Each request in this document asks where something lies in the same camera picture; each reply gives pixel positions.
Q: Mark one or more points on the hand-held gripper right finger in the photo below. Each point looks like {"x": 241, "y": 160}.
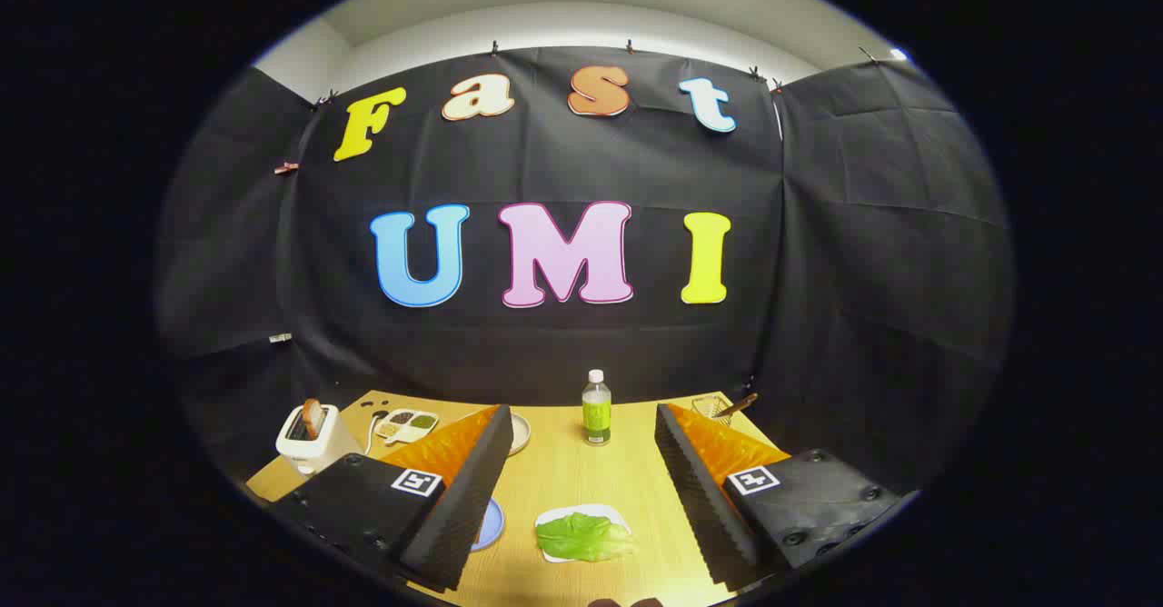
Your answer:
{"x": 695, "y": 489}

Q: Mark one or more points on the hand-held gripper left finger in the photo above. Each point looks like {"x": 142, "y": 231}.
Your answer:
{"x": 472, "y": 498}

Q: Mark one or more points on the green label drink bottle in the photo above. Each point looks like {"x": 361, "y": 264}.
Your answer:
{"x": 596, "y": 416}

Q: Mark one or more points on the blue round plate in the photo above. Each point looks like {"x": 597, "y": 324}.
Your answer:
{"x": 491, "y": 525}

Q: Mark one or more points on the white square plate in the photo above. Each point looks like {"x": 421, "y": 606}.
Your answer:
{"x": 591, "y": 510}

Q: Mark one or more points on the black backdrop cloth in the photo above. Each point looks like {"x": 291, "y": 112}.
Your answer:
{"x": 563, "y": 162}

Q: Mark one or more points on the white round plate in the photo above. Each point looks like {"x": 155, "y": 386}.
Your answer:
{"x": 520, "y": 434}

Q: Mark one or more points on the toasted bread slice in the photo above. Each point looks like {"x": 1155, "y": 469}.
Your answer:
{"x": 313, "y": 418}

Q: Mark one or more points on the white divided bean tray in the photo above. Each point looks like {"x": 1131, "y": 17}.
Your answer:
{"x": 409, "y": 425}

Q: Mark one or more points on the green lettuce leaf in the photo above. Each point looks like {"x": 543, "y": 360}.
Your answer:
{"x": 586, "y": 539}

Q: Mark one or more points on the white toaster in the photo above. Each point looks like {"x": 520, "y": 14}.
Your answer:
{"x": 309, "y": 452}

